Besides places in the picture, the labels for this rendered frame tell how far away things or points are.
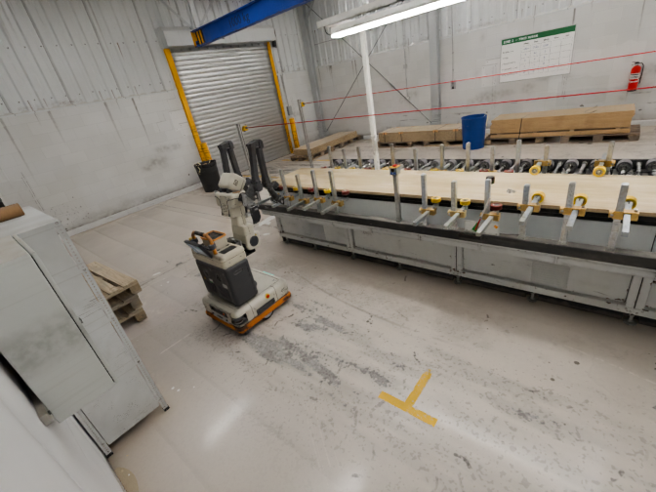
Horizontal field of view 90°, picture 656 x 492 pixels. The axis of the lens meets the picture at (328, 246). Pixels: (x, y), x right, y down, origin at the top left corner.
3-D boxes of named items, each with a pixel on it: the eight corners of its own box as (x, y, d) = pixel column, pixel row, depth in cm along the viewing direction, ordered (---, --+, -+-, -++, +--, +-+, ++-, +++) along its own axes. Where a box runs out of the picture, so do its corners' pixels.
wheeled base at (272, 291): (242, 337, 301) (234, 315, 290) (206, 316, 341) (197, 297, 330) (293, 297, 344) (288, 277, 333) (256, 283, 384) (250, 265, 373)
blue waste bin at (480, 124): (482, 150, 734) (483, 116, 702) (456, 150, 770) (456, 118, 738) (490, 143, 772) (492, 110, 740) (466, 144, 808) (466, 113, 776)
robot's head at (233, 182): (228, 187, 289) (234, 172, 291) (216, 186, 302) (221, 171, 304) (241, 194, 300) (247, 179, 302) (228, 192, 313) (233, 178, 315)
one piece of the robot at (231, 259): (241, 319, 303) (212, 238, 266) (210, 303, 337) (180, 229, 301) (268, 299, 324) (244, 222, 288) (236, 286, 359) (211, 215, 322)
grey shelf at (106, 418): (107, 458, 220) (-51, 258, 152) (71, 396, 277) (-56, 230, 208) (170, 407, 248) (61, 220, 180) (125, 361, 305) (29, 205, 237)
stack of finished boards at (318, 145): (357, 136, 1121) (356, 130, 1113) (312, 154, 962) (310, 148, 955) (340, 137, 1168) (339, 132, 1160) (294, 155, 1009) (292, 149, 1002)
